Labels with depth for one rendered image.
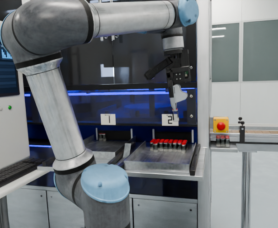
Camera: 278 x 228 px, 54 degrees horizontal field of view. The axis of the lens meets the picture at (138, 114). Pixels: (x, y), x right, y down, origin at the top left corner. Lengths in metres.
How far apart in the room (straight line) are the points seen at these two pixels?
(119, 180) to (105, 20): 0.37
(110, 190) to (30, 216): 1.35
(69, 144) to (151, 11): 0.40
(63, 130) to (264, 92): 5.54
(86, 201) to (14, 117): 1.00
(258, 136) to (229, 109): 4.51
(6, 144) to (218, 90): 4.96
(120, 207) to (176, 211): 0.91
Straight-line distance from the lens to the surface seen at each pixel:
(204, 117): 1.40
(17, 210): 2.02
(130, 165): 1.12
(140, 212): 1.63
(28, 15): 0.62
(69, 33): 0.61
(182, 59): 0.99
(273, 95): 6.11
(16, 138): 1.64
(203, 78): 1.39
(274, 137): 1.56
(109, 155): 1.26
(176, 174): 1.06
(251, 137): 1.54
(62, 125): 0.73
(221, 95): 6.00
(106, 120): 1.51
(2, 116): 1.55
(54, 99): 0.72
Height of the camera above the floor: 1.25
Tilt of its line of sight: 8 degrees down
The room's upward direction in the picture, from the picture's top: 2 degrees counter-clockwise
